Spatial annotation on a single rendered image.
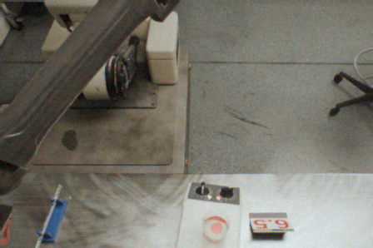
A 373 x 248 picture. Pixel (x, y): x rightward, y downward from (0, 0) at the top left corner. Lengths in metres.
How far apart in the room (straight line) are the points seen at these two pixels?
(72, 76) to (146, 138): 0.92
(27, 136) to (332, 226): 0.65
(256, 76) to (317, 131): 0.56
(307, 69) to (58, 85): 2.00
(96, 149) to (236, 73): 1.16
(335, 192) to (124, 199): 0.52
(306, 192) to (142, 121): 0.85
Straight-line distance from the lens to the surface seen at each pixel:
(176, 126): 1.41
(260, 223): 0.75
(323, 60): 2.44
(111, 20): 0.48
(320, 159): 1.85
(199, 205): 0.68
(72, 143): 1.45
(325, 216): 0.82
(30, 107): 0.49
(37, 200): 0.88
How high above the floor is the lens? 1.45
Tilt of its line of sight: 56 degrees down
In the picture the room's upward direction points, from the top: 1 degrees clockwise
